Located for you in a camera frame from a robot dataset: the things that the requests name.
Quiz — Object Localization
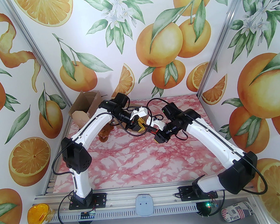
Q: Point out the circuit board with green light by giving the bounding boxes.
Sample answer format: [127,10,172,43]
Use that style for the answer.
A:
[197,200,220,218]

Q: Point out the grey plastic device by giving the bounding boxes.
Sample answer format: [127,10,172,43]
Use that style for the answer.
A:
[134,192,155,217]

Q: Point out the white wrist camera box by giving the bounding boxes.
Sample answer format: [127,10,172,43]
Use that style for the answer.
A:
[145,114,165,134]
[129,105,150,121]

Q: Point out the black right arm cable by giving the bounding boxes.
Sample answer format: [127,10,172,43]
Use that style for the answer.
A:
[146,89,268,204]

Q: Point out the small blue circuit board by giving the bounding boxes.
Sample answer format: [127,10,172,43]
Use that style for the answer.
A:
[80,211,97,220]

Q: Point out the flag print pouch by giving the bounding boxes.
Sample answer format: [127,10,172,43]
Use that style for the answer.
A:
[220,200,256,224]

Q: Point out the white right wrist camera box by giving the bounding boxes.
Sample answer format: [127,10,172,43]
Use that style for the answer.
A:
[145,114,165,134]

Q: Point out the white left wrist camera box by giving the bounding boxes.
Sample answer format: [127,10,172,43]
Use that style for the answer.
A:
[129,105,150,121]

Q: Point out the brown plush toy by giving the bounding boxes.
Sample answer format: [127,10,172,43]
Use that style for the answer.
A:
[97,124,115,143]

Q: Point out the aluminium frame post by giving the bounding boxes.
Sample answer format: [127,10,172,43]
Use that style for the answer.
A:
[3,0,74,115]
[188,0,261,97]

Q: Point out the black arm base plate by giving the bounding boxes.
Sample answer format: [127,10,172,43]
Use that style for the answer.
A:
[178,183,219,202]
[68,192,108,211]

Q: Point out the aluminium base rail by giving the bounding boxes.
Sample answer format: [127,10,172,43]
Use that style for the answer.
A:
[32,174,257,224]

